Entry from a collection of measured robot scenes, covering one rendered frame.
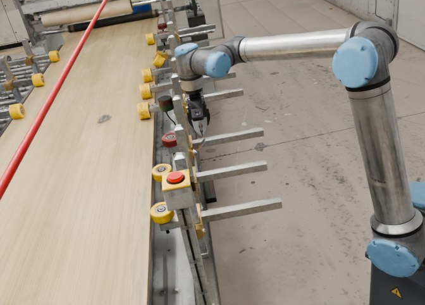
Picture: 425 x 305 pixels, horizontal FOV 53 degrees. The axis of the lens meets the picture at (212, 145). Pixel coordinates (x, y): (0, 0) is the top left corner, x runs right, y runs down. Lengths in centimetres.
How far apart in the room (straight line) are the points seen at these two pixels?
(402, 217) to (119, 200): 95
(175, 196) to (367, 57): 58
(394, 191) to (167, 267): 87
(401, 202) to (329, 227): 137
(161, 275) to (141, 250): 32
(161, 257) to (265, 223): 112
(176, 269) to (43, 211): 54
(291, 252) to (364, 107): 147
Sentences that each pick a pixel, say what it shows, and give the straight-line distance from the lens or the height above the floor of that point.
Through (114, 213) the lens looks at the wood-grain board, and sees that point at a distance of 155.
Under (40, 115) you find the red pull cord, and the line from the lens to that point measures 47.
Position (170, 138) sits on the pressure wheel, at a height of 90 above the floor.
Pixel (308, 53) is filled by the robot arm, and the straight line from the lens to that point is 141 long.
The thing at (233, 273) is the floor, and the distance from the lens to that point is 246.
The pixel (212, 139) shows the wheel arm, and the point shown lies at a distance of 191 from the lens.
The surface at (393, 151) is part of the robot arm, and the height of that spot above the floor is 113.
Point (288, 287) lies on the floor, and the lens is 237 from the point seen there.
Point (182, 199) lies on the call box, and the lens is 105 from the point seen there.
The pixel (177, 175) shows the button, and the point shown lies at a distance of 105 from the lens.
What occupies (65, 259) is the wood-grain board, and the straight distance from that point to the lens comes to 145.
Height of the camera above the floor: 181
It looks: 31 degrees down
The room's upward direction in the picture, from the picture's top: 10 degrees counter-clockwise
